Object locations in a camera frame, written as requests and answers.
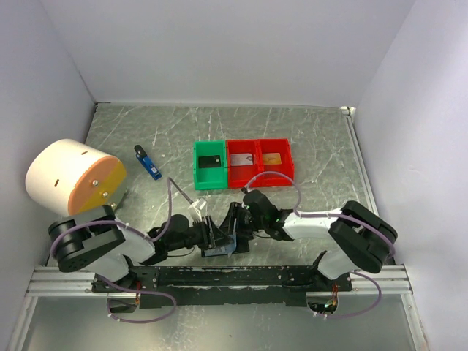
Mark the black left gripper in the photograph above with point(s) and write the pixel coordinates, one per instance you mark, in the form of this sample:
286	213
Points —
215	237

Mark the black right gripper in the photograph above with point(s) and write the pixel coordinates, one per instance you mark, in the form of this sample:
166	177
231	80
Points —
229	225

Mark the black leather card holder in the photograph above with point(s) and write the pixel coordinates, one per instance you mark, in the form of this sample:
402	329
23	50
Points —
238	246

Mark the silver VIP card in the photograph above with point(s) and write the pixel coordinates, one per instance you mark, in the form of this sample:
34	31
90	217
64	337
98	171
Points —
242	159

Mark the gold VIP card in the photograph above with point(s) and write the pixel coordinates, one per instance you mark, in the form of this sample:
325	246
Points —
272	159

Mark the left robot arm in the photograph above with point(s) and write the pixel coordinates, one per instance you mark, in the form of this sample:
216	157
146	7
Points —
97	241

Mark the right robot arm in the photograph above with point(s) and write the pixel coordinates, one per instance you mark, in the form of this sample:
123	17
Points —
364	240

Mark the black card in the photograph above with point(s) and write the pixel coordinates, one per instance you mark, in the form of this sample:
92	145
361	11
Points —
211	161

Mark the red bin left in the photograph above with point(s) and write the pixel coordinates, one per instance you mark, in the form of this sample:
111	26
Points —
237	177

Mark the red bin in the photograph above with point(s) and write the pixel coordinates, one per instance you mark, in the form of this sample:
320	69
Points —
237	177
287	166

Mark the green bin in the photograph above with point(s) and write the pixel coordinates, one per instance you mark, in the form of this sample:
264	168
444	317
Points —
210	178

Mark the red bin right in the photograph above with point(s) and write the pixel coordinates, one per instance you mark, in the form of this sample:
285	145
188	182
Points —
287	166

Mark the blue and black tool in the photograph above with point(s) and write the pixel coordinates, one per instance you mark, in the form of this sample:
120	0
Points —
147	163

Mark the white and orange cylinder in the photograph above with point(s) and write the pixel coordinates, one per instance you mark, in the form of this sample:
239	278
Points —
69	177

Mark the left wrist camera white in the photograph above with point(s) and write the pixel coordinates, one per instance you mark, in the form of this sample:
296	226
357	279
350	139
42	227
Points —
198	205

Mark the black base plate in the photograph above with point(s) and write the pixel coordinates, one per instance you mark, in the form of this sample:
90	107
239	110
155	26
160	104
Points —
214	286

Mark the aluminium rail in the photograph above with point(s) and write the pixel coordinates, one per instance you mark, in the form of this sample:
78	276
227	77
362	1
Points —
49	281

